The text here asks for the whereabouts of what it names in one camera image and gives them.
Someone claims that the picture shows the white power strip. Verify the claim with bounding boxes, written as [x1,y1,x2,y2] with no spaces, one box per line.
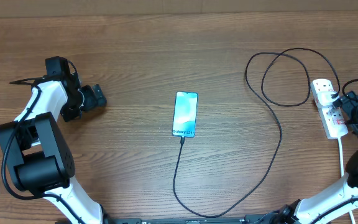
[311,79,348,139]

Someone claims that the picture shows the white charger plug adapter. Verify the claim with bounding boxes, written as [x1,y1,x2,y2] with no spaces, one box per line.
[314,91,339,108]

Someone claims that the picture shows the black USB charging cable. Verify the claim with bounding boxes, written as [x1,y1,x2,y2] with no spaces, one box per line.
[172,47,341,218]

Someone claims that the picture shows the white power strip cord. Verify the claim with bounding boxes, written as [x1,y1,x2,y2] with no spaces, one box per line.
[337,138,356,224]

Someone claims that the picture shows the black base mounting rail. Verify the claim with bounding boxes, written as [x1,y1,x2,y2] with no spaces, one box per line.
[103,211,278,224]

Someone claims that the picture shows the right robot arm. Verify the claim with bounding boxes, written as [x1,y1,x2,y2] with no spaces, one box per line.
[271,82,358,223]

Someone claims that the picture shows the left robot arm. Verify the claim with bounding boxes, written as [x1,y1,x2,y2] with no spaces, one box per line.
[0,56,110,224]

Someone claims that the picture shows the blue Samsung Galaxy smartphone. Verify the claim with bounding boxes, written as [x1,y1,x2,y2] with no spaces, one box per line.
[172,91,198,138]

